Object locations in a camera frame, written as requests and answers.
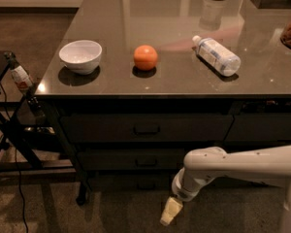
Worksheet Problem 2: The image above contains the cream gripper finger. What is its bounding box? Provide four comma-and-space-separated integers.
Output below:
160, 197, 183, 226

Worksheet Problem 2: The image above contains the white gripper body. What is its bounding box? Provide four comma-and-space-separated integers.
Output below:
172, 168, 213, 202

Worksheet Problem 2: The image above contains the drawer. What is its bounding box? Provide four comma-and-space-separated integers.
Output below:
88, 170, 176, 191
78, 149, 185, 171
60, 114, 233, 143
226, 114, 291, 142

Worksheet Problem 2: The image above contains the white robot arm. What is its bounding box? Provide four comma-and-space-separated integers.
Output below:
160, 145, 291, 233

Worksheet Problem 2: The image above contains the clear plastic water bottle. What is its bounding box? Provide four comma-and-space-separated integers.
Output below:
192, 35, 242, 77

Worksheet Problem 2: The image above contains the orange round fruit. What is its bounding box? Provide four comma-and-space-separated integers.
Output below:
134, 45, 158, 71

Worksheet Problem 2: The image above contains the black side table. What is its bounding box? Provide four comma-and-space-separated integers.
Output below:
0, 51, 73, 172

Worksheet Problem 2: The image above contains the white ceramic bowl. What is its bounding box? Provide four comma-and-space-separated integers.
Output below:
59, 40, 102, 75

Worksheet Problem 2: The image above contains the glass bottle with label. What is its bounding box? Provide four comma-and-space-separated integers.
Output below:
4, 51, 34, 94

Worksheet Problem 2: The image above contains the dark counter cabinet frame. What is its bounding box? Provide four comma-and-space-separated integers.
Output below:
35, 93, 291, 207

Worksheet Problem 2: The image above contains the black power cable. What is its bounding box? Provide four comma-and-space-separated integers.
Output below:
0, 78, 31, 233

